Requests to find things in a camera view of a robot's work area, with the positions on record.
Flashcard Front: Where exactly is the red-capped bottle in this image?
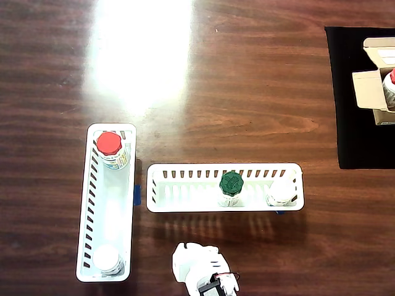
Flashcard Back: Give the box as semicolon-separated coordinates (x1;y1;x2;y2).
96;131;129;170
381;68;395;109

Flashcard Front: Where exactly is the cardboard box with white labels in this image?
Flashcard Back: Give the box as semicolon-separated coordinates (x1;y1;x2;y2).
352;36;395;126

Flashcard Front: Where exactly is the white plastic basket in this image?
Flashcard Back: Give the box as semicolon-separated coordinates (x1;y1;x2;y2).
146;162;306;213
75;122;137;283

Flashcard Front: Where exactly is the green-capped bottle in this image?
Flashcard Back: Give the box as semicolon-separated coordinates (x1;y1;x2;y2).
217;171;244;207

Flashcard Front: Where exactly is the white-capped bottle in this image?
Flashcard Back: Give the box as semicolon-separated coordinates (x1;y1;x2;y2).
265;178;297;207
92;244;125;277

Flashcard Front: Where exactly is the black mat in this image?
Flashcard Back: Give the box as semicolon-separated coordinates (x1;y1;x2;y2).
324;26;395;170

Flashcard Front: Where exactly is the red and white servo wire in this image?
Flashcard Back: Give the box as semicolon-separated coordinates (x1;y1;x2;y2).
215;271;240;282

